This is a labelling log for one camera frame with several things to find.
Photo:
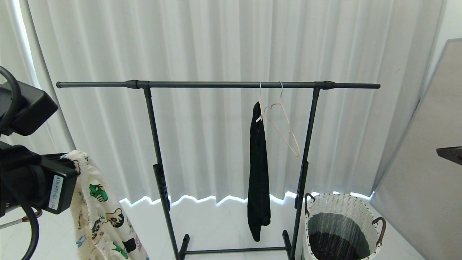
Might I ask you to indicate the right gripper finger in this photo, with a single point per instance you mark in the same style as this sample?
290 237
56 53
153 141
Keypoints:
453 154

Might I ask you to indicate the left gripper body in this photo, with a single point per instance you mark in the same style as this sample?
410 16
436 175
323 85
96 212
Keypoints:
29 180

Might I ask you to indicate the cream printed garment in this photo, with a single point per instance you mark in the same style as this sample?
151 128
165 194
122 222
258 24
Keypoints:
97 209

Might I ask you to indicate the pink clothes hanger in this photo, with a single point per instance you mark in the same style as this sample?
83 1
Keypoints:
288 131
260 112

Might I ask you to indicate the black short-sleeved shirt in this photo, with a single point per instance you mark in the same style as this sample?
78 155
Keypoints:
259 180

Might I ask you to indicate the white laundry basket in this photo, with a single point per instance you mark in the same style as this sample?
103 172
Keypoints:
339 206

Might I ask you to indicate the black clothes rack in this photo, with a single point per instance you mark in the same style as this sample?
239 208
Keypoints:
216 85

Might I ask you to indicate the large grey board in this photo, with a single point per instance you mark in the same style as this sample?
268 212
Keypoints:
426 180

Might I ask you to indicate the white curtain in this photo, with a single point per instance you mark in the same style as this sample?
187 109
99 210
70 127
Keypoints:
202 43

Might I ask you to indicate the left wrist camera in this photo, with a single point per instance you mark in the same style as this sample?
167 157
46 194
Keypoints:
32 108

